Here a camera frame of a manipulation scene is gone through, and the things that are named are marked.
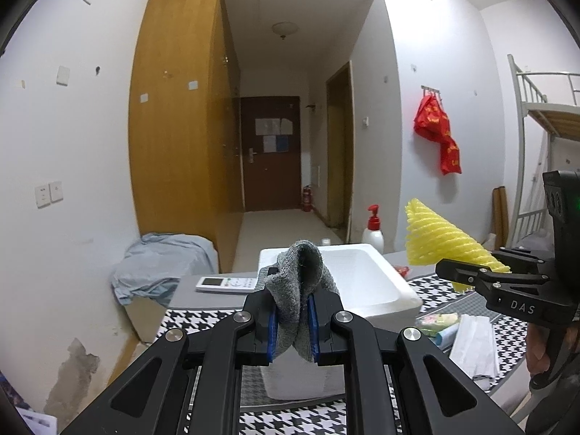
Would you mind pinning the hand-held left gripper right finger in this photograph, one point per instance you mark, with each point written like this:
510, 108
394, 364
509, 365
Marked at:
313, 326

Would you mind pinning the wooden wardrobe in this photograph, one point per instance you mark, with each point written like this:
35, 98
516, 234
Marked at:
176, 145

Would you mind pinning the white door papers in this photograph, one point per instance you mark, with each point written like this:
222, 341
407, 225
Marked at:
274, 127

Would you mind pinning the white blank wall plate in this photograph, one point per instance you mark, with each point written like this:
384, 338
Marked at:
63, 75

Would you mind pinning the white red pump bottle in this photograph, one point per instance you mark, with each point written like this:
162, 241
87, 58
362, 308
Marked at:
373, 238

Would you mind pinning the white metal bunk bed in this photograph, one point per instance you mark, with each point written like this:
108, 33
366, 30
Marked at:
539, 113

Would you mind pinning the white foam box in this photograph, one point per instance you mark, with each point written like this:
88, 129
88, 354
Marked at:
362, 276

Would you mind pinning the small red packet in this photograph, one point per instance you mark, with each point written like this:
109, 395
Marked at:
403, 272

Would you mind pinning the wooden side door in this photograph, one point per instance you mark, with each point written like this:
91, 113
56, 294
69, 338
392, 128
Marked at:
340, 154

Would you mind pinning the blue white door paper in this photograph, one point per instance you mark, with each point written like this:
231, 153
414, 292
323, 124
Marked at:
275, 143

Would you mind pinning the green yellow packet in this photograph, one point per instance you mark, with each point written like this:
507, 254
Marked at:
435, 321

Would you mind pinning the white wall socket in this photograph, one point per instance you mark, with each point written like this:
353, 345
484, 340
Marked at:
43, 196

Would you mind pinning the yellow foam fruit net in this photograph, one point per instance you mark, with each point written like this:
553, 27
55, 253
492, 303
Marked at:
430, 240

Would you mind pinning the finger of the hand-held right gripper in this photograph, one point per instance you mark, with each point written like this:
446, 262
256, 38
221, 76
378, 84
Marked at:
525, 257
462, 274

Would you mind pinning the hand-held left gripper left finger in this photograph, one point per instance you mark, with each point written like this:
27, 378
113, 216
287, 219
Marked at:
270, 326

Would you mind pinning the dark brown entrance door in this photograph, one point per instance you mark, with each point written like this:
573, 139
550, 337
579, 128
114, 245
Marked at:
272, 176

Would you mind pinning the white wall switch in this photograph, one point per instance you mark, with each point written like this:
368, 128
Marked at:
55, 191

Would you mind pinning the person's right hand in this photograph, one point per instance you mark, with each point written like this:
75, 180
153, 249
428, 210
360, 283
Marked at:
537, 349

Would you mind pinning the black white houndstooth mat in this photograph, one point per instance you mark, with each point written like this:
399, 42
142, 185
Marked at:
204, 315

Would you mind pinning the brown wooden boards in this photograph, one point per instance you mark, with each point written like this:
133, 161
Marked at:
500, 215

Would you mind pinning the grey sock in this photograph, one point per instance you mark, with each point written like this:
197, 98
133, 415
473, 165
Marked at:
292, 294

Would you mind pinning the red fire extinguisher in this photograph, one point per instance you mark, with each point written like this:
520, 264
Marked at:
307, 199

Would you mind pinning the metal wall hook rack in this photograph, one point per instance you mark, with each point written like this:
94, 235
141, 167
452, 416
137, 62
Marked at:
430, 89

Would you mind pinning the round ceiling lamp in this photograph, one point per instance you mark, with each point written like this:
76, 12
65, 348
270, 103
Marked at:
284, 29

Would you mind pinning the white folded cloth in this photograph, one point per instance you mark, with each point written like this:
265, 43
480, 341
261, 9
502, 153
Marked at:
473, 344

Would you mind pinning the white remote control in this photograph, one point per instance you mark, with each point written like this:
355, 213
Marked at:
226, 283

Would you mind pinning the red plastic bag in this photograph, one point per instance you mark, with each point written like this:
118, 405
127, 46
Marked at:
435, 122

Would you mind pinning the pale blue cloth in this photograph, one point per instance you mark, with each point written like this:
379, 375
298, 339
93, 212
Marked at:
158, 263

